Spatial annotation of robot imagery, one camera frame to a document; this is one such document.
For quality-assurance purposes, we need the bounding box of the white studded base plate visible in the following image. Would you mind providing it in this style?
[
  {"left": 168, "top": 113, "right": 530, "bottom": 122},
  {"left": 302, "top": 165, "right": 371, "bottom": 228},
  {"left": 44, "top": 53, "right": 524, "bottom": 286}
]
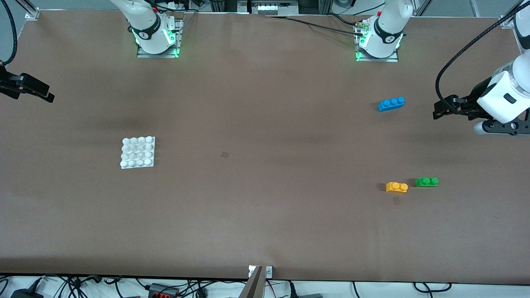
[{"left": 120, "top": 136, "right": 156, "bottom": 169}]

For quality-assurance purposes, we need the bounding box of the blue three-stud block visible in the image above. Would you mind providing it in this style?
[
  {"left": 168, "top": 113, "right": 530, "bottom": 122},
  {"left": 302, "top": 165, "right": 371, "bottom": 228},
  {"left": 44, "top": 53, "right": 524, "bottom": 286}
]
[{"left": 377, "top": 97, "right": 406, "bottom": 112}]

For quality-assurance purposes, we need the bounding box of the black power adapter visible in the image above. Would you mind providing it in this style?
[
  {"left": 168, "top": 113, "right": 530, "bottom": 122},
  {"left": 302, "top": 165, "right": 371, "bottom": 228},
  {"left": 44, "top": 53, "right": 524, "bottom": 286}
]
[{"left": 10, "top": 287, "right": 44, "bottom": 298}]

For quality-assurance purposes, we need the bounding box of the white power strip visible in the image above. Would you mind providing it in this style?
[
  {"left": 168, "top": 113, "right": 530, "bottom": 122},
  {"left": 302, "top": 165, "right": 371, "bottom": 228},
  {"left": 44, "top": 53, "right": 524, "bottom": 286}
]
[{"left": 250, "top": 0, "right": 299, "bottom": 15}]

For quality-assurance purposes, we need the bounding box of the black box with orange connectors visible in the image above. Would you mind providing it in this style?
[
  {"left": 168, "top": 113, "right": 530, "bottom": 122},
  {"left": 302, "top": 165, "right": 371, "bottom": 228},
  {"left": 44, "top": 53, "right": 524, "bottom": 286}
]
[{"left": 148, "top": 283, "right": 180, "bottom": 298}]

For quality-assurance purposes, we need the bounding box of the black power plug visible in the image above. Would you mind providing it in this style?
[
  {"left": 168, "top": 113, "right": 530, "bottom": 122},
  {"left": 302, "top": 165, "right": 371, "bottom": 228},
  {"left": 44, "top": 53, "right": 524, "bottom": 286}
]
[{"left": 288, "top": 281, "right": 323, "bottom": 298}]

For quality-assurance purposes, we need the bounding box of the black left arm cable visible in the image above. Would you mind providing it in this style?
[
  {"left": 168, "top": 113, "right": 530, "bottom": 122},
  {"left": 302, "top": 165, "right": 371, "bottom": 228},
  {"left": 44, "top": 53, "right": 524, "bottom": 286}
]
[{"left": 435, "top": 0, "right": 527, "bottom": 116}]

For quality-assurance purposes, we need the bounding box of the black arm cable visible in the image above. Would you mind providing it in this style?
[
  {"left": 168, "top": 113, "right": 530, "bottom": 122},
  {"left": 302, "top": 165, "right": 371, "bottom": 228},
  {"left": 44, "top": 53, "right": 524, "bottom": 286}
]
[
  {"left": 0, "top": 0, "right": 18, "bottom": 67},
  {"left": 435, "top": 0, "right": 527, "bottom": 116}
]

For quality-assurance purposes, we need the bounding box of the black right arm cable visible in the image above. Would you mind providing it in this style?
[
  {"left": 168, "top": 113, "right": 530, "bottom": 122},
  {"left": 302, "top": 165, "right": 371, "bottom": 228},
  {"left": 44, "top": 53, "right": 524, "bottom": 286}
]
[{"left": 0, "top": 0, "right": 18, "bottom": 67}]

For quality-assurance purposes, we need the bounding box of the black cable on table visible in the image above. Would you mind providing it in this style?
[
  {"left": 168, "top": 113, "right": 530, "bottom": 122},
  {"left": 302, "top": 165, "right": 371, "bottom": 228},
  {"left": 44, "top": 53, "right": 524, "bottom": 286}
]
[{"left": 265, "top": 12, "right": 367, "bottom": 37}]

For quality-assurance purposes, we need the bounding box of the black looped floor cable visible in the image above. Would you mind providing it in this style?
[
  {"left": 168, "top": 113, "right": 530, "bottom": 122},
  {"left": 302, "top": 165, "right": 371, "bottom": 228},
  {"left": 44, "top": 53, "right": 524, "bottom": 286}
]
[{"left": 413, "top": 282, "right": 453, "bottom": 293}]

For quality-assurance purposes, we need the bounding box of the silver table edge bracket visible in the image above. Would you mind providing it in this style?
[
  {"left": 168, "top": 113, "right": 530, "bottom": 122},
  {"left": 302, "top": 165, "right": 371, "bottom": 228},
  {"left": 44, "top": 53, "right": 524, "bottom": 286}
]
[{"left": 248, "top": 265, "right": 273, "bottom": 279}]

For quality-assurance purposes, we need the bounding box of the brown camera support post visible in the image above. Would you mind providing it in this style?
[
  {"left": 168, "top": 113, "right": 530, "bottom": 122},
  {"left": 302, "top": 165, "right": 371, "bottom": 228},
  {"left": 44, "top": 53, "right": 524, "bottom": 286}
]
[{"left": 238, "top": 266, "right": 265, "bottom": 298}]

